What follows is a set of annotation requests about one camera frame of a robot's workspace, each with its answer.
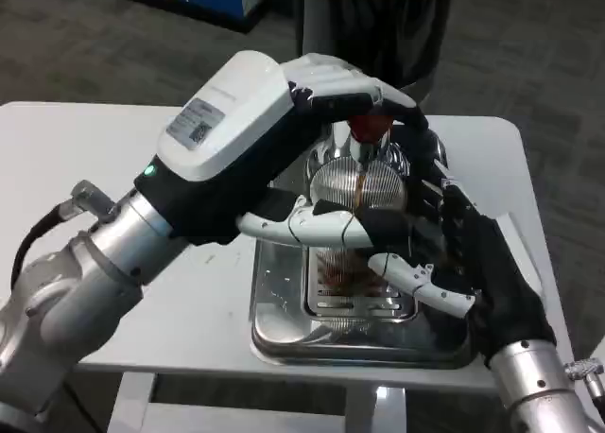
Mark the black steel drink dispenser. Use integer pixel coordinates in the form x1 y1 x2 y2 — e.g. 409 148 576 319
297 0 458 202

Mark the black left forearm cable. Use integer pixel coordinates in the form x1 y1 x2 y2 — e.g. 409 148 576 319
11 180 119 287

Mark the clear ribbed glass cup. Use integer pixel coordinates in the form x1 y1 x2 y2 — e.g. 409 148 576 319
309 160 410 320

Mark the red dispenser tap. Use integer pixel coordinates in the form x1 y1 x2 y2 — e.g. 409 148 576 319
348 113 391 145

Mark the steel tray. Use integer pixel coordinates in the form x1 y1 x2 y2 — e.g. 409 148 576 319
250 120 475 371

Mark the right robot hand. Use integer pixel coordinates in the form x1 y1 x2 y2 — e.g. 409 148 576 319
368 120 558 367

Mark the steel drip grid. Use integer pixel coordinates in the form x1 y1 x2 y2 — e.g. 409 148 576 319
302 247 420 321

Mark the white table frame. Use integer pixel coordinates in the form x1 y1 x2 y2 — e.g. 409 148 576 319
106 371 410 433

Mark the right forearm cable plug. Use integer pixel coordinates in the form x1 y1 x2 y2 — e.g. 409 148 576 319
564 356 605 391

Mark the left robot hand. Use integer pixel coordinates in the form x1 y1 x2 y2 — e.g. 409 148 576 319
133 50 429 249

